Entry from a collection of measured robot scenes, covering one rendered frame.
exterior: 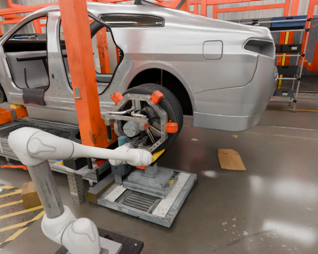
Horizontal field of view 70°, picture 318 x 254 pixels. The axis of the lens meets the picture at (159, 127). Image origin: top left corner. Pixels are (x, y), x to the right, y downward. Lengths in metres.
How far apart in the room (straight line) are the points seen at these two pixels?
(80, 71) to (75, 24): 0.38
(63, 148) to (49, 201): 0.40
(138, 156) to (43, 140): 0.58
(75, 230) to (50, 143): 0.55
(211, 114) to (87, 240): 1.46
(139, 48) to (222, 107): 0.99
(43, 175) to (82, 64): 1.10
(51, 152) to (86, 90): 1.13
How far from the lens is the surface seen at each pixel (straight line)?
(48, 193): 1.41
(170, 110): 1.97
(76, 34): 2.12
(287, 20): 5.65
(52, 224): 1.52
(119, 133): 2.22
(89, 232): 1.43
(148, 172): 2.44
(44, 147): 1.10
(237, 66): 2.07
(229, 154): 3.44
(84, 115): 2.24
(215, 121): 2.20
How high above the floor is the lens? 1.53
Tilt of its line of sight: 20 degrees down
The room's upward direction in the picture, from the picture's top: 2 degrees counter-clockwise
